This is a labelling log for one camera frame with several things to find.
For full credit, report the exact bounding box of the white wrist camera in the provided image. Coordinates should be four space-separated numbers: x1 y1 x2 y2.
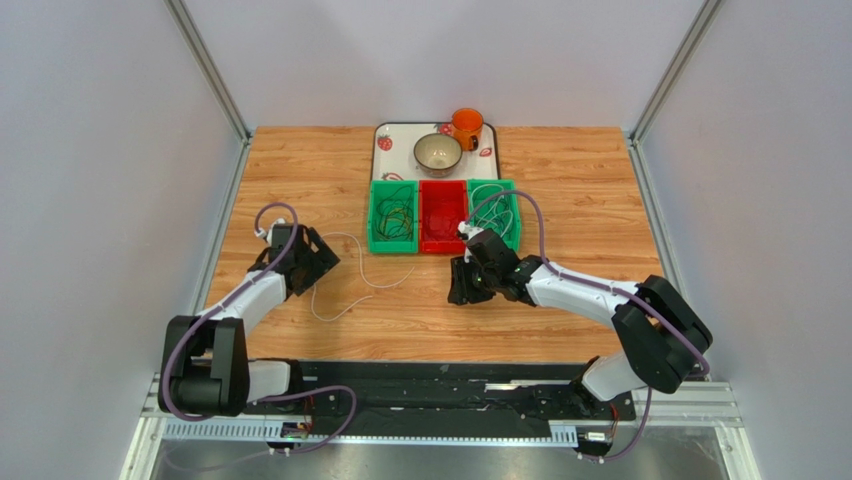
254 219 288 244
457 221 485 249

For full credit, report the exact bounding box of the white wire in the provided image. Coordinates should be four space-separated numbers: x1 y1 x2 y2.
471 182 517 236
310 231 416 323

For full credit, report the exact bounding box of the left green plastic bin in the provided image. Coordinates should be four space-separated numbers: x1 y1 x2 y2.
366 180 419 255

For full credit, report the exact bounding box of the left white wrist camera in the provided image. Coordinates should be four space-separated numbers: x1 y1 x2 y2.
254 219 288 244

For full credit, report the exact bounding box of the yellow wire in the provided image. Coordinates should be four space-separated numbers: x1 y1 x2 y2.
379 206 414 238

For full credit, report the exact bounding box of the white strawberry tray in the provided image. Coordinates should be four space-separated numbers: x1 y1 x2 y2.
371 122 501 180

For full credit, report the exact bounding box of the red plastic bin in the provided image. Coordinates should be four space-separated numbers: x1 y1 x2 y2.
418 180 469 255

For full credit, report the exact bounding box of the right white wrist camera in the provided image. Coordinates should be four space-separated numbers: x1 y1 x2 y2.
457 221 485 249

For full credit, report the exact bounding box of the green plastic bin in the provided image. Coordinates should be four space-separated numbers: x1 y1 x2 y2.
366 180 419 255
467 179 522 250

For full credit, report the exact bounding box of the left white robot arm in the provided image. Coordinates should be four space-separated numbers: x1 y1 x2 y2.
158 224 340 421

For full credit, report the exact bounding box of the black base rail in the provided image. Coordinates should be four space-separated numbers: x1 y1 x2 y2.
225 360 637 439

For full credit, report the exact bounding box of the right green plastic bin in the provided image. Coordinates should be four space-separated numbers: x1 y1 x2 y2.
467 179 522 250

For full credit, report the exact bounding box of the beige ceramic bowl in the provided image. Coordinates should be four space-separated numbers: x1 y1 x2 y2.
413 133 463 178

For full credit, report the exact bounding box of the red wire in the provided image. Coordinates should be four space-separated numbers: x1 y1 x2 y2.
425 202 466 242

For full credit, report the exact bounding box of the orange mug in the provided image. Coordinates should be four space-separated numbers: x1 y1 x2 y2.
450 108 484 152

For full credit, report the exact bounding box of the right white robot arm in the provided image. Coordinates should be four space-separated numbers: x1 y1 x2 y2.
448 222 713 405

